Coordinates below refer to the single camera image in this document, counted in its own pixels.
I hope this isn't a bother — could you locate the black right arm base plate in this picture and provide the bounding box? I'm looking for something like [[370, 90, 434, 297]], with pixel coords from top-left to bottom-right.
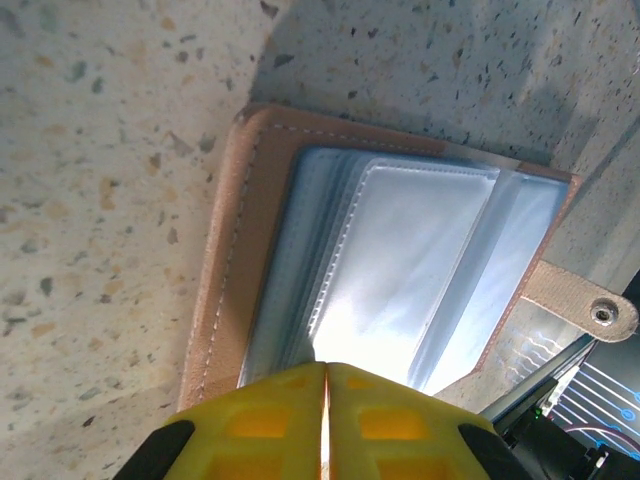
[[492, 344, 640, 480]]

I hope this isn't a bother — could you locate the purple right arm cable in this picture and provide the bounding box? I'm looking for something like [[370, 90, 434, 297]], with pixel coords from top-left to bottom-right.
[[559, 422, 640, 442]]

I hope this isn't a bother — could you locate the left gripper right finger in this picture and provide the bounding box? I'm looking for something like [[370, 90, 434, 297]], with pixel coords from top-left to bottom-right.
[[327, 363, 526, 480]]

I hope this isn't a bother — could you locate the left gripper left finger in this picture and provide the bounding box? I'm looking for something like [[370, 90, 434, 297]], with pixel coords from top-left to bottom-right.
[[114, 362, 329, 480]]

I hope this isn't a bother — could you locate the tan leather card holder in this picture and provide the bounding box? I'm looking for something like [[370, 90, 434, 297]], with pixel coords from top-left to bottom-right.
[[177, 102, 640, 416]]

